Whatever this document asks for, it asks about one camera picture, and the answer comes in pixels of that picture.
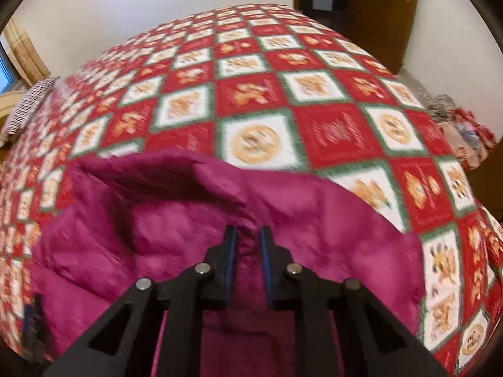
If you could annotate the beige curtain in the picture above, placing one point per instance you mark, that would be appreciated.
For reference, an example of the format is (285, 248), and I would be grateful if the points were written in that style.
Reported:
(27, 59)

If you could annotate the magenta down jacket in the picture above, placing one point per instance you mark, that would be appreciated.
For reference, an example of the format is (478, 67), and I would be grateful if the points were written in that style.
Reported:
(157, 224)

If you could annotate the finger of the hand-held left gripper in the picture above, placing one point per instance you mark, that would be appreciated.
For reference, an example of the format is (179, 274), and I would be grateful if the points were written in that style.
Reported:
(37, 333)

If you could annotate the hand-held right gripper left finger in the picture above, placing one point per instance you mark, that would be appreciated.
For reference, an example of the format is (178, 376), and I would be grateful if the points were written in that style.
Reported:
(232, 251)

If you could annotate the window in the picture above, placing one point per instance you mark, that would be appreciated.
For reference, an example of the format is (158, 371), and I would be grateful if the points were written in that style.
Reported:
(4, 70)

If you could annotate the wooden door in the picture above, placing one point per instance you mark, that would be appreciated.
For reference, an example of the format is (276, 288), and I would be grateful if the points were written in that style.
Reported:
(377, 15)

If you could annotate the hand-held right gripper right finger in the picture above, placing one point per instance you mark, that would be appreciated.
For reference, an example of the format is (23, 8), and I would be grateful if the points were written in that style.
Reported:
(264, 251)

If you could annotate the wooden cabinet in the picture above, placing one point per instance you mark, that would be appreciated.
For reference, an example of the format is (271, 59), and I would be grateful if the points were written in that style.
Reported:
(487, 184)

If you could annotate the pile of clothes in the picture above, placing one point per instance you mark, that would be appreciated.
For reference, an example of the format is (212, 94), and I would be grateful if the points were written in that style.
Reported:
(463, 133)

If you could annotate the red checkered printed blanket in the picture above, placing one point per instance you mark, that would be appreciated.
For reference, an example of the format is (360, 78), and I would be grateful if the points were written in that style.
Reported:
(334, 133)

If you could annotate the striped pillow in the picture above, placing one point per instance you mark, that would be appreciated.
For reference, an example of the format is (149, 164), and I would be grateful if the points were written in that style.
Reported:
(31, 98)

